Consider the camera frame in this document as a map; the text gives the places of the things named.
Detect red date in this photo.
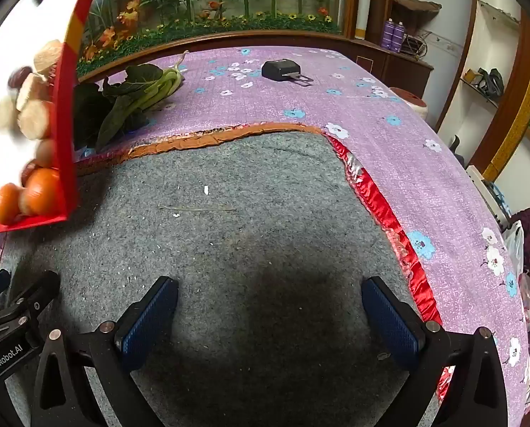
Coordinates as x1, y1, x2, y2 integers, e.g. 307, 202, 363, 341
8, 67, 33, 89
21, 160, 42, 188

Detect black buckle device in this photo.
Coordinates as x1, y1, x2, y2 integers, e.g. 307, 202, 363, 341
261, 59, 314, 87

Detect brown round nut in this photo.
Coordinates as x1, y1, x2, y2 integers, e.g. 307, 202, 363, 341
35, 139, 57, 169

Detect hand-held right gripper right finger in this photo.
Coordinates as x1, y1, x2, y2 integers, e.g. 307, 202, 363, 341
361, 276, 511, 427

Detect red lidded pot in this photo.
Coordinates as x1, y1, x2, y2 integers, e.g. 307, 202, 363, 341
387, 86, 430, 122

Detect orange tangerine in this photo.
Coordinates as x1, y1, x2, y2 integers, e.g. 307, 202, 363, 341
0, 183, 25, 226
25, 168, 66, 217

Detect grey felt mat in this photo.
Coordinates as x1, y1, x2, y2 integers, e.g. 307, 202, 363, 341
0, 131, 426, 427

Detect curved wooden cabinet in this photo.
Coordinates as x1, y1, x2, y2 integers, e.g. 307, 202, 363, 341
76, 30, 435, 99

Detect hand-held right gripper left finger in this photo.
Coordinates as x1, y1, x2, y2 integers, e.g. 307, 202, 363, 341
30, 276, 180, 427

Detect red-rimmed white tray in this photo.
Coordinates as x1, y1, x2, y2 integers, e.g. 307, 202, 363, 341
0, 0, 115, 238

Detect dark bag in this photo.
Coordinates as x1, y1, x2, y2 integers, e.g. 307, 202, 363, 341
477, 68, 506, 99

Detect thin dry stalk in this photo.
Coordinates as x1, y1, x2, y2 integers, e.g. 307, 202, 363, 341
158, 205, 237, 212

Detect white yellow rolled scroll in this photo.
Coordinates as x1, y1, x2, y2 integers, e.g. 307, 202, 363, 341
354, 0, 375, 41

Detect leafy green vegetable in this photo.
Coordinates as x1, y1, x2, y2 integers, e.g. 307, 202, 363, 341
73, 51, 189, 151

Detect artificial flower display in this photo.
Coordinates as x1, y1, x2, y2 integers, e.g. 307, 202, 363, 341
76, 0, 351, 77

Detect purple floral blanket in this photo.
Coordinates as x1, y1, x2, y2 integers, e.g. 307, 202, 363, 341
0, 47, 530, 427

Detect pale cut sugarcane piece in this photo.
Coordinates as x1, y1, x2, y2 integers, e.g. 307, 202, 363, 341
34, 40, 64, 76
0, 93, 19, 134
16, 73, 51, 112
18, 100, 55, 141

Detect wire basket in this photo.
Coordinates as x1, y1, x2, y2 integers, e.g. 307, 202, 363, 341
403, 31, 431, 58

